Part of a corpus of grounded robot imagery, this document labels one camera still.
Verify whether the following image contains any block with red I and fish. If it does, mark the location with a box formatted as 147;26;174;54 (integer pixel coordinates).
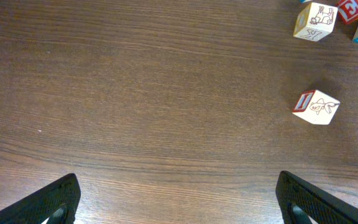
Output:
292;90;341;125

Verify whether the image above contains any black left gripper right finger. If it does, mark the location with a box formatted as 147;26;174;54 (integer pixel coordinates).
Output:
275;170;358;224

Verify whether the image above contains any block with red E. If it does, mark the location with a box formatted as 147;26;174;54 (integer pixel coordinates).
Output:
336;0;358;25

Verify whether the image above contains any block with donkey picture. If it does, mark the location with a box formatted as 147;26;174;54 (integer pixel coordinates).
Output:
293;2;338;42

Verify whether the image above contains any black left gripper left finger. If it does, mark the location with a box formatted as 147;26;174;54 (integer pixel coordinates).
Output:
0;173;81;224

